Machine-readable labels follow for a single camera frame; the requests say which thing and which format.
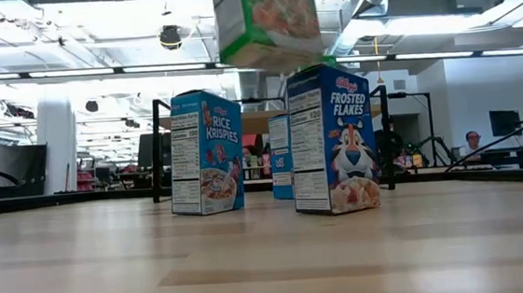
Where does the long white light bar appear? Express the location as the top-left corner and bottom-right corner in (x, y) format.
(0, 30), (523, 98)

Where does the dark grey bin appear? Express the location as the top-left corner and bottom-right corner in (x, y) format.
(0, 141), (52, 200)

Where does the blue Frosted Flakes cereal box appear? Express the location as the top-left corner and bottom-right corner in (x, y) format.
(283, 60), (383, 218)

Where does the red cart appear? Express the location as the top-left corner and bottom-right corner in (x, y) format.
(75, 168), (97, 193)

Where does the black dome camera yellow ring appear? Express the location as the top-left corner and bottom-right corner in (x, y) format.
(158, 23), (184, 51)

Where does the white round pillar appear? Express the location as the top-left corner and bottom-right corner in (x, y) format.
(34, 99), (82, 197)

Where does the black background stand frame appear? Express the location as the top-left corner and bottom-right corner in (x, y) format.
(387, 89), (438, 168)

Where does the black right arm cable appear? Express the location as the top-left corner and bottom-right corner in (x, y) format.
(440, 111), (523, 174)

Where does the black computer monitor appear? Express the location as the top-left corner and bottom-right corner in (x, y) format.
(489, 107), (522, 138)

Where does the person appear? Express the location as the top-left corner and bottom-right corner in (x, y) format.
(459, 129), (490, 164)
(241, 144), (259, 169)

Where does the blue Rice Krispies cereal box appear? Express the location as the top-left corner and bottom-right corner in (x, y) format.
(162, 86), (250, 219)
(267, 113), (296, 202)

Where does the black aluminium table frame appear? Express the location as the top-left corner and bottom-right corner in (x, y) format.
(0, 156), (523, 227)

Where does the black background monitor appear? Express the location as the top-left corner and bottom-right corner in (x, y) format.
(134, 132), (174, 170)

